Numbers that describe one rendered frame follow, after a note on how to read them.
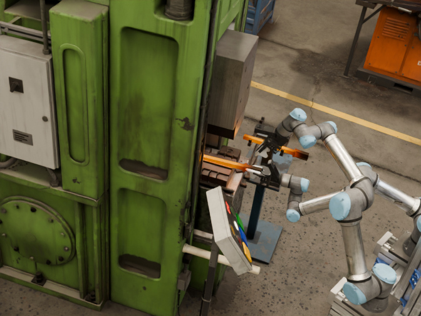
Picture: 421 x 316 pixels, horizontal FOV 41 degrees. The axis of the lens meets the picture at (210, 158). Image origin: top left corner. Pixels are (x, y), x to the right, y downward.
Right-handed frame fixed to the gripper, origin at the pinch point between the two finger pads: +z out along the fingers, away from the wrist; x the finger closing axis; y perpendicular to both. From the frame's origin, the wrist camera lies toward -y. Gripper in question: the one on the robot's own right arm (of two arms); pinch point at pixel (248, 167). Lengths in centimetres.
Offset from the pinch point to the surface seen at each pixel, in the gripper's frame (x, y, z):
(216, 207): -56, -17, 4
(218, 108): -17, -46, 17
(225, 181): -12.3, 4.0, 9.8
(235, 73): -17, -68, 11
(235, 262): -71, 0, -12
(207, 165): -5.2, 2.2, 23.0
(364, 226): 94, 104, -84
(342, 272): 40, 103, -73
